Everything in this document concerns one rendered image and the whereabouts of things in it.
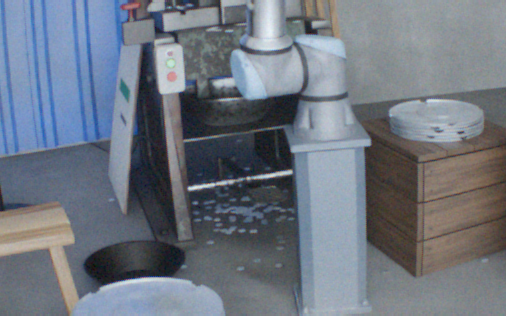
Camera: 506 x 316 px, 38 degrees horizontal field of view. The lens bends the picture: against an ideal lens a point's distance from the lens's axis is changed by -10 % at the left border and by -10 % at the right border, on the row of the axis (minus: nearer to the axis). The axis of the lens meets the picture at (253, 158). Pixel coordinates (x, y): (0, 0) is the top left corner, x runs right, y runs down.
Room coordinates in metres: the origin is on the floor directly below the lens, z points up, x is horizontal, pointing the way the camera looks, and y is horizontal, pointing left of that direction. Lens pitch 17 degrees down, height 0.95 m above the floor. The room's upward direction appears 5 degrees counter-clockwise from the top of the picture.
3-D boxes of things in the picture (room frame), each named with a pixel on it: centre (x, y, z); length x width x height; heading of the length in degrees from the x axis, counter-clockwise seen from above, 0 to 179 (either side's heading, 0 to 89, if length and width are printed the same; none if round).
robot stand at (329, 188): (1.82, -0.17, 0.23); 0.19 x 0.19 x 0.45; 2
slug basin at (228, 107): (2.60, 0.06, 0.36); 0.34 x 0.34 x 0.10
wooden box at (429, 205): (2.13, -0.54, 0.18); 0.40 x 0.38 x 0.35; 18
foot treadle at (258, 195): (2.47, 0.03, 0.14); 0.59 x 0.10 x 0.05; 14
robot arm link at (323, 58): (1.82, -0.17, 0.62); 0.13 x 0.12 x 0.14; 110
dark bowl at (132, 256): (2.02, 0.36, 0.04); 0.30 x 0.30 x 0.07
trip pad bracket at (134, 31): (2.30, 0.31, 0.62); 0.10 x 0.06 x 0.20; 104
